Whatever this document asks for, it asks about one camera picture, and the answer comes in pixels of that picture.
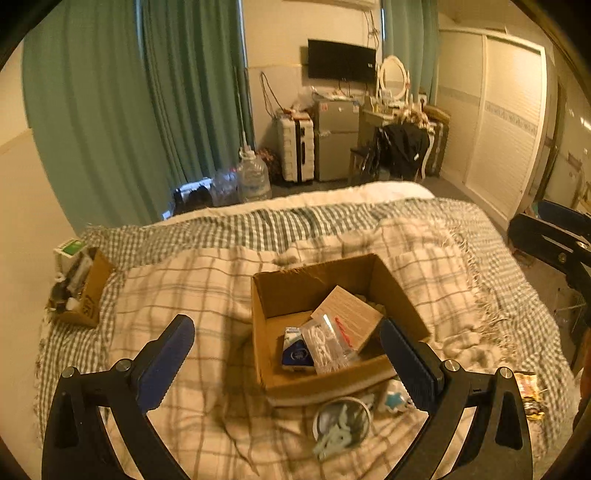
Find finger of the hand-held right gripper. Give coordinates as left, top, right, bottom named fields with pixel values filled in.
left=508, top=213, right=591, bottom=324
left=538, top=199, right=591, bottom=241

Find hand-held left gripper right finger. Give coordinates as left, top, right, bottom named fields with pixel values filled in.
left=379, top=318, right=542, bottom=480

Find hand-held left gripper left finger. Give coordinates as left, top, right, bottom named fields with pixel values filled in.
left=41, top=315, right=195, bottom=480

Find brown cardboard box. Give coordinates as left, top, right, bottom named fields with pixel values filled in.
left=252, top=253, right=432, bottom=401

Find pale blue star-shaped item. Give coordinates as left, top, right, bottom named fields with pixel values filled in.
left=379, top=381, right=414, bottom=412

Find green checked bedspread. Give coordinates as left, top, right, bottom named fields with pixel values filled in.
left=34, top=196, right=575, bottom=462

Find beige plaid blanket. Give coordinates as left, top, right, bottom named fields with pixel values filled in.
left=99, top=217, right=509, bottom=480

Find kraft paper card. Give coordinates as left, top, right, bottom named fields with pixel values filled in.
left=310, top=285, right=385, bottom=352

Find clear cotton swab packet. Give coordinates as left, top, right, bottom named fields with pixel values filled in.
left=300, top=314, right=362, bottom=374

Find round clear container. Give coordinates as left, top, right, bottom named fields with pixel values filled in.
left=313, top=397, right=373, bottom=460

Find small cluttered cardboard box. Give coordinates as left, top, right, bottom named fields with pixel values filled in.
left=47, top=248, right=117, bottom=329

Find blue white small packet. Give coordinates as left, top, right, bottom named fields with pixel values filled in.
left=281, top=327, right=315, bottom=372

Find white sliding wardrobe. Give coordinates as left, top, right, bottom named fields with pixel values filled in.
left=438, top=27, right=549, bottom=223

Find yellow snack packet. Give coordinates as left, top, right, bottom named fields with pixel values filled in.
left=514, top=371, right=548, bottom=422

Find white green carton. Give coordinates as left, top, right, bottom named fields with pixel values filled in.
left=53, top=237, right=93, bottom=275

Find dark shoes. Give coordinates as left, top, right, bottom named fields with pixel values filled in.
left=172, top=185, right=214, bottom=216

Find black jacket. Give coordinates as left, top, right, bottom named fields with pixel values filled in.
left=381, top=124, right=431, bottom=181

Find large clear water jug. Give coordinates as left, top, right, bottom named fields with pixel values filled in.
left=236, top=148, right=272, bottom=202

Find wooden chair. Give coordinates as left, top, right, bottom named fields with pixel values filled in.
left=348, top=127, right=384, bottom=183

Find chair with black clothes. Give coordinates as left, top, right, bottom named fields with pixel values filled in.
left=359, top=95, right=437, bottom=181

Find white oval mirror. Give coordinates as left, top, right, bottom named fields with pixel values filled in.
left=378, top=55, right=411, bottom=103

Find narrow green curtain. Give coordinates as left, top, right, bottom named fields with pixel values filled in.
left=382, top=0, right=440, bottom=107

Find silver small fridge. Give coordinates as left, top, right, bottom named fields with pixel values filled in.
left=312, top=92, right=362, bottom=182

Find white suitcase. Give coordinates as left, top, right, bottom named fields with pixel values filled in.
left=277, top=114, right=315, bottom=183

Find wide green curtain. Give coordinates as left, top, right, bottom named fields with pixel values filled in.
left=22, top=0, right=256, bottom=227

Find black wall television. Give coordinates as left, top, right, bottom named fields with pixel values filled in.
left=307, top=39, right=377, bottom=86

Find black wall cable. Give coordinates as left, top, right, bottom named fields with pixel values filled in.
left=260, top=71, right=283, bottom=117

